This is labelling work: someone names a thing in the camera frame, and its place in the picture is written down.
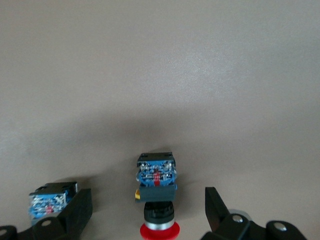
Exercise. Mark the green push button switch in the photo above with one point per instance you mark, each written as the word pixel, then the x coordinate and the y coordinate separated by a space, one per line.
pixel 47 202

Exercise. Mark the red push button switch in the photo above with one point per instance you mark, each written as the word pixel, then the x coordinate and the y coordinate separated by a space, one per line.
pixel 156 190

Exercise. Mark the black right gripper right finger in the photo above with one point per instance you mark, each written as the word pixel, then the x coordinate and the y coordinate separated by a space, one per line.
pixel 220 217

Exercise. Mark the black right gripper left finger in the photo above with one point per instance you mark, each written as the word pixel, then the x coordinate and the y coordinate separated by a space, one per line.
pixel 70 220

